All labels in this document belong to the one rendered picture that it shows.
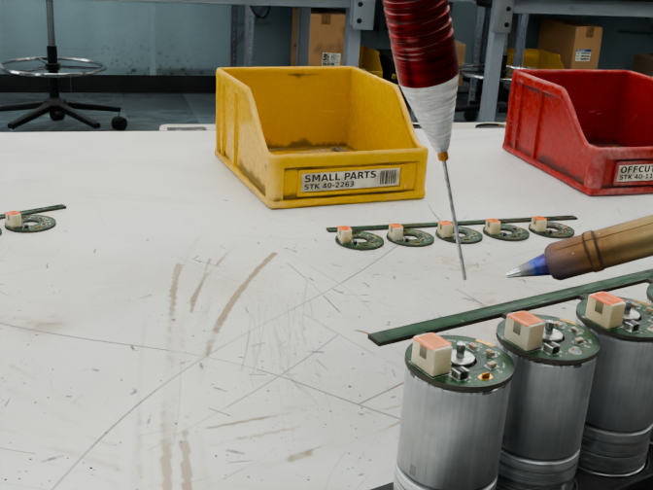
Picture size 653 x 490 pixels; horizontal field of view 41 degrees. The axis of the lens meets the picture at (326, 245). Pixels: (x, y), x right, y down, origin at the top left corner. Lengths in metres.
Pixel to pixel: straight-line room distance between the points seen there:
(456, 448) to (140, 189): 0.36
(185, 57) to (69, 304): 4.31
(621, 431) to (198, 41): 4.47
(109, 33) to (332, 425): 4.37
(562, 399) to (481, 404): 0.03
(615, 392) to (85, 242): 0.28
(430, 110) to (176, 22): 4.49
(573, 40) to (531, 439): 4.70
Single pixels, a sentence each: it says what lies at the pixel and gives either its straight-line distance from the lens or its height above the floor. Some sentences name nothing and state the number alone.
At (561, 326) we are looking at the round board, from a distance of 0.23.
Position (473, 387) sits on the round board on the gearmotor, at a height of 0.81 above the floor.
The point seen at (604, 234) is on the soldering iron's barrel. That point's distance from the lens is 0.18.
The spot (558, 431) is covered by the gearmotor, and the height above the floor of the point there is 0.79.
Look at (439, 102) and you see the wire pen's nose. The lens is 0.16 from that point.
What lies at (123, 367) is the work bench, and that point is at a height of 0.75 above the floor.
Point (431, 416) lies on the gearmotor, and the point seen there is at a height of 0.80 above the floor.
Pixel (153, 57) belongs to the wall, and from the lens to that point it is 4.65.
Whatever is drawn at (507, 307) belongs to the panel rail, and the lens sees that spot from 0.24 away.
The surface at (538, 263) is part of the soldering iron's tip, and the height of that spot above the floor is 0.84.
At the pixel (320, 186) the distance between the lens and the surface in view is 0.50.
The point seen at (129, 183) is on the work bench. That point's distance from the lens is 0.54.
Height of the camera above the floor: 0.91
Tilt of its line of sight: 21 degrees down
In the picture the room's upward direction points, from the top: 3 degrees clockwise
